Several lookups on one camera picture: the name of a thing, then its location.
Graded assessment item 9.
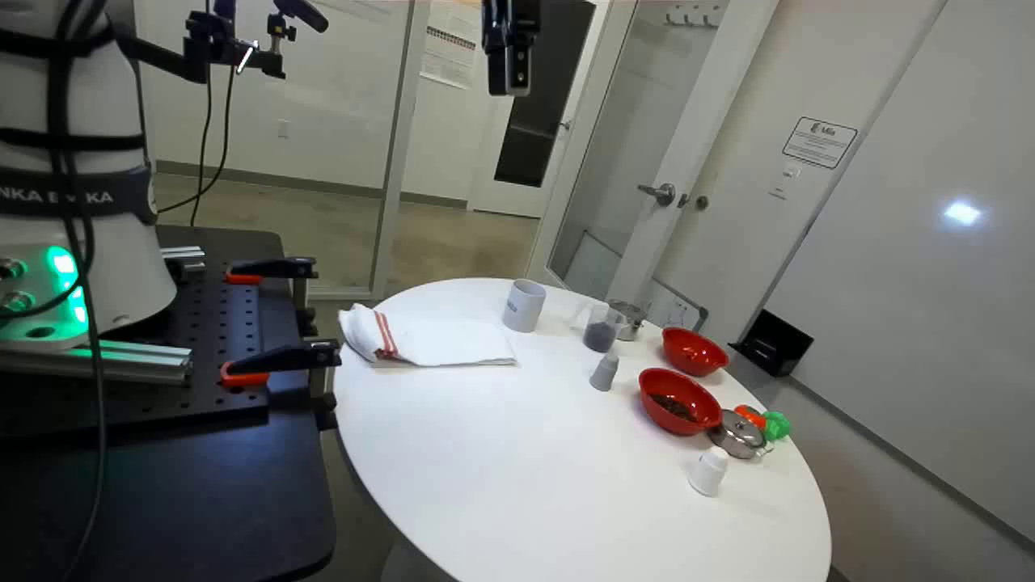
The aluminium rail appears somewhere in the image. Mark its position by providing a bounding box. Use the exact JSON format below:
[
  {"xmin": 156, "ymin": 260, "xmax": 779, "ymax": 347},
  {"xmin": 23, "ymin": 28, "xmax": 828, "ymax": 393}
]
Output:
[{"xmin": 0, "ymin": 339, "xmax": 195, "ymax": 386}]

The white wall sign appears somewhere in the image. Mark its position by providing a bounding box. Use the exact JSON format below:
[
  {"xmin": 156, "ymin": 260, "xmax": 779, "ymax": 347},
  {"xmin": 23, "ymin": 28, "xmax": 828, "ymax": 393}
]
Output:
[{"xmin": 781, "ymin": 116, "xmax": 860, "ymax": 171}]

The empty red bowl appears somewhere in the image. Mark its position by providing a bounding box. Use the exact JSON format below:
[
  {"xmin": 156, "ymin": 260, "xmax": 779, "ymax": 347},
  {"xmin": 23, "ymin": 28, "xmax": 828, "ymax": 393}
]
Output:
[{"xmin": 661, "ymin": 326, "xmax": 731, "ymax": 378}]

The paper notice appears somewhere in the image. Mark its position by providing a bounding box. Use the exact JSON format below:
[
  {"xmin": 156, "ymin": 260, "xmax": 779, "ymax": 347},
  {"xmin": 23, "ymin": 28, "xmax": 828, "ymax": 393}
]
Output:
[{"xmin": 419, "ymin": 23, "xmax": 479, "ymax": 91}]

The glass door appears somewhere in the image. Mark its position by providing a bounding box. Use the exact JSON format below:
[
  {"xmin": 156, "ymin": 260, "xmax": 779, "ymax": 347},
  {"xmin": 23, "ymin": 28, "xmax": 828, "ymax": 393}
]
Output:
[{"xmin": 526, "ymin": 0, "xmax": 781, "ymax": 334}]

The black wall panel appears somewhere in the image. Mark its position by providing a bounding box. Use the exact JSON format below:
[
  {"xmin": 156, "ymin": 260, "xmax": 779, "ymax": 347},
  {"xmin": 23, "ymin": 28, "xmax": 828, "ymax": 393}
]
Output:
[{"xmin": 492, "ymin": 0, "xmax": 598, "ymax": 189}]

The wall switch plate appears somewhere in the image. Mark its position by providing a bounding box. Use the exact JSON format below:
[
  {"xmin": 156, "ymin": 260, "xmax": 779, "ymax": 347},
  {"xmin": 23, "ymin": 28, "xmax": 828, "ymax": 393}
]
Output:
[{"xmin": 767, "ymin": 161, "xmax": 803, "ymax": 200}]

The coat hook rack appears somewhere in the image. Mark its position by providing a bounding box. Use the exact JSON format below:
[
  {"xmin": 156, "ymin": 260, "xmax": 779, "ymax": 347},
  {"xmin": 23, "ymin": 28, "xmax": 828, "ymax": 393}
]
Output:
[{"xmin": 665, "ymin": 2, "xmax": 726, "ymax": 28}]

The white shaker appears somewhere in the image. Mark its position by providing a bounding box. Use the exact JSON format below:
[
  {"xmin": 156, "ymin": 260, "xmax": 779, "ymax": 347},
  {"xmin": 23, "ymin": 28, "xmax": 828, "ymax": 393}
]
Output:
[{"xmin": 686, "ymin": 446, "xmax": 731, "ymax": 498}]

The white cloth with red stripe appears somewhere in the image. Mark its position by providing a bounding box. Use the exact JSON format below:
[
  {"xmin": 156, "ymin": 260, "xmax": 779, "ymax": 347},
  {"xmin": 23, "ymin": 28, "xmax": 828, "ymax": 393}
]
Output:
[{"xmin": 337, "ymin": 303, "xmax": 519, "ymax": 369}]

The clear measuring cup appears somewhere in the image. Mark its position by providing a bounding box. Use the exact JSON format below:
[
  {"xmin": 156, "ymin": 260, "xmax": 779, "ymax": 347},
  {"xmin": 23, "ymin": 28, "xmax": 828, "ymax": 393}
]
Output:
[{"xmin": 577, "ymin": 301, "xmax": 624, "ymax": 354}]

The black cable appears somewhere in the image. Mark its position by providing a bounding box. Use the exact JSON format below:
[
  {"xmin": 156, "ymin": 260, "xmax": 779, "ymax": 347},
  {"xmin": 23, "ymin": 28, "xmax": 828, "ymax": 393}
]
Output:
[{"xmin": 156, "ymin": 50, "xmax": 239, "ymax": 228}]

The red bowl with dark contents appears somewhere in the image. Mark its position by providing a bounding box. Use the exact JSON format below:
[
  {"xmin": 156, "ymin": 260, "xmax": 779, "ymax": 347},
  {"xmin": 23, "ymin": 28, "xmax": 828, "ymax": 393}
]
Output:
[{"xmin": 637, "ymin": 367, "xmax": 724, "ymax": 438}]

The black and orange clamp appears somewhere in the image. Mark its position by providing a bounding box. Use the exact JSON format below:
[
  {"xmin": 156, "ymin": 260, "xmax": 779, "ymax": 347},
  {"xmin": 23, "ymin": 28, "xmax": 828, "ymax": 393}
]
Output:
[
  {"xmin": 223, "ymin": 256, "xmax": 321, "ymax": 337},
  {"xmin": 218, "ymin": 339, "xmax": 344, "ymax": 431}
]

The camera on mount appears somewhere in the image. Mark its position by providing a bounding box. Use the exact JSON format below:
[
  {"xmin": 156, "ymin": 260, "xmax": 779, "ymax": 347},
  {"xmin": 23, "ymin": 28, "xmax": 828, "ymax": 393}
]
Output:
[{"xmin": 120, "ymin": 0, "xmax": 330, "ymax": 84}]

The black box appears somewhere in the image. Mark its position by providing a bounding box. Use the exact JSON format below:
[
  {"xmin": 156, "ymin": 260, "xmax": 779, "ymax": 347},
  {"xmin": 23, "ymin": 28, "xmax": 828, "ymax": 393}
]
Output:
[{"xmin": 727, "ymin": 308, "xmax": 816, "ymax": 378}]

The metal pot with lid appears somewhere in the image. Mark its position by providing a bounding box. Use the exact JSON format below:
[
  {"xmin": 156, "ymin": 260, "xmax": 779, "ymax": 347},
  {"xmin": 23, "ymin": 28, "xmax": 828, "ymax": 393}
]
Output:
[{"xmin": 707, "ymin": 408, "xmax": 768, "ymax": 461}]

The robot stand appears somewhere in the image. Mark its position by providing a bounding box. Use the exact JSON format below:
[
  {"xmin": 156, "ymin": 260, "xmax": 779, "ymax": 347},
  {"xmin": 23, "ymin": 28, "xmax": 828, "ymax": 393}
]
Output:
[{"xmin": 0, "ymin": 226, "xmax": 341, "ymax": 582}]

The whiteboard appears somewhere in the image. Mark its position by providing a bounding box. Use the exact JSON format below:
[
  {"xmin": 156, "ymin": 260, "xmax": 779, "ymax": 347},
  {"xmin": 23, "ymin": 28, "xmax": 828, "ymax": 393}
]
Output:
[{"xmin": 763, "ymin": 0, "xmax": 1035, "ymax": 544}]

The grey shaker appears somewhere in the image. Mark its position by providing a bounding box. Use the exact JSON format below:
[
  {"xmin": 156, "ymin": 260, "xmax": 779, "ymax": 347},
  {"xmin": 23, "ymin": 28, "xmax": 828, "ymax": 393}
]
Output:
[{"xmin": 588, "ymin": 352, "xmax": 621, "ymax": 393}]

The small open metal pot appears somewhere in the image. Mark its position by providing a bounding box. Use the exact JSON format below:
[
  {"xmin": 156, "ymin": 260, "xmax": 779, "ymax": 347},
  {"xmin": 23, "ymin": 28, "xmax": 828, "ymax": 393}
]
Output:
[{"xmin": 606, "ymin": 298, "xmax": 649, "ymax": 343}]

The white mug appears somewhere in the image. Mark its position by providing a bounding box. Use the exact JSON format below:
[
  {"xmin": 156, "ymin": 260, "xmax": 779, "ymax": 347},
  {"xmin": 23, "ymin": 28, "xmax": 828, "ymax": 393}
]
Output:
[{"xmin": 501, "ymin": 279, "xmax": 548, "ymax": 334}]

